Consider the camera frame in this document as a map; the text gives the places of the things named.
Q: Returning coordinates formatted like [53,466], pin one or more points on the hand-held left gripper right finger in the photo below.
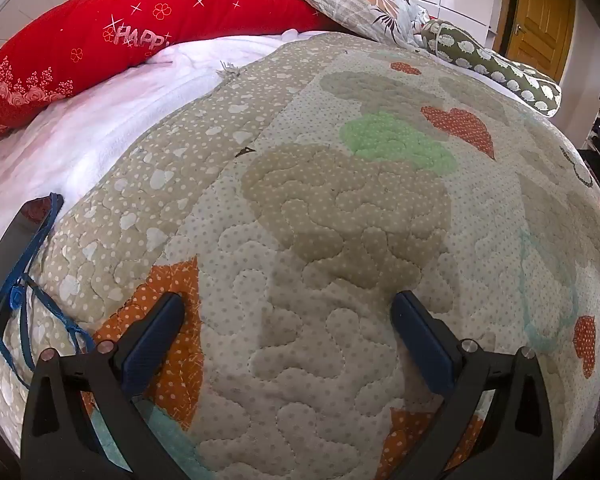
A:
[422,340]

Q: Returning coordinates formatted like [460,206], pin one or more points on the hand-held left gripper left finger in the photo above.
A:
[155,340]

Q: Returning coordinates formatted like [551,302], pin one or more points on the patchwork quilted bedspread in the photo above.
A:
[305,210]

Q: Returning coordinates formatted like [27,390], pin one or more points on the white fleece blanket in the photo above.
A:
[105,125]

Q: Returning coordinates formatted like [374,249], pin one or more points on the green shell-print bolster pillow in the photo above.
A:
[485,57]

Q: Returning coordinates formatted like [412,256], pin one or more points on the red embroidered long pillow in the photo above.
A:
[80,35]

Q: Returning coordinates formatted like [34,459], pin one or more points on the wooden door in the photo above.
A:
[540,15]

